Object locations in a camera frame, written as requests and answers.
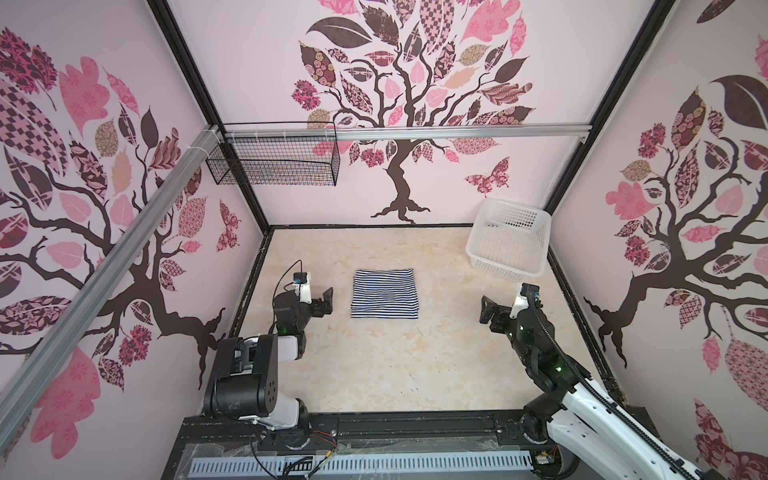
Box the black wire mesh basket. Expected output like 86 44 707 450
206 120 341 187

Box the white plastic laundry basket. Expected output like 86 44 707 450
465 198 552 281

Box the aluminium rail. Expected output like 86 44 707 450
1 125 220 447
225 123 592 141

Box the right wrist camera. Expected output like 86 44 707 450
509 283 542 319

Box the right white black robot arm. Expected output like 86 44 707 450
479 283 723 479

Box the white slotted cable duct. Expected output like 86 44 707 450
187 451 533 479

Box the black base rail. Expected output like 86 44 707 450
173 409 554 452

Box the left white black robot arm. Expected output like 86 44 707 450
202 285 334 441

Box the back aluminium rail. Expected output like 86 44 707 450
225 123 592 141

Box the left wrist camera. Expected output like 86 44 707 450
292 271 312 304

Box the right black corrugated cable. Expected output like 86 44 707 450
527 293 700 480

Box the blue white striped tank top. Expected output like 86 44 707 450
351 268 420 321

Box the left thin black cable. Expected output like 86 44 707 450
271 259 304 301

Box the left aluminium rail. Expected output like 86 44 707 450
1 125 220 447

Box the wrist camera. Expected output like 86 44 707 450
509 283 542 319
292 271 312 304

